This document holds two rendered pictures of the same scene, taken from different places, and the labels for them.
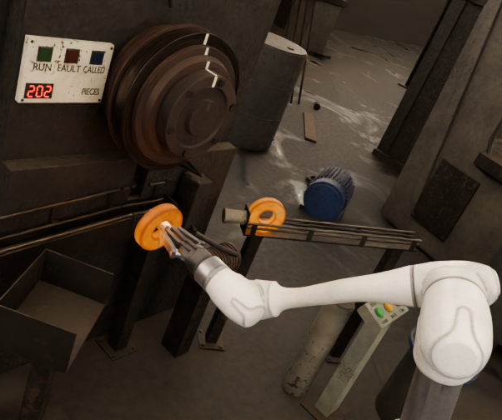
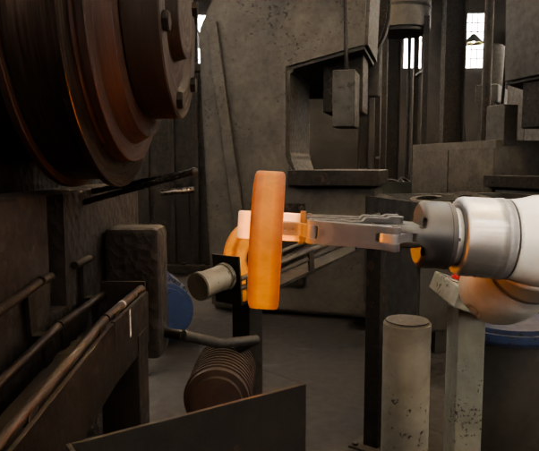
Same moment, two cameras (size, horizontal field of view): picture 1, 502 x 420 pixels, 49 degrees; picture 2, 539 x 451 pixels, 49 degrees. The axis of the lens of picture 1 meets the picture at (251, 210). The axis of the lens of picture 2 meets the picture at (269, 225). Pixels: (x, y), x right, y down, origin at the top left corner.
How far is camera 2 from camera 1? 1.27 m
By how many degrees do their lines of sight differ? 36
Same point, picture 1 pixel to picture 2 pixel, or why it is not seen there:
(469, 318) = not seen: outside the picture
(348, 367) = (470, 407)
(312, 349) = (414, 423)
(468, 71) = (223, 102)
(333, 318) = (422, 349)
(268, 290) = not seen: outside the picture
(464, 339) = not seen: outside the picture
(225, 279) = not seen: outside the picture
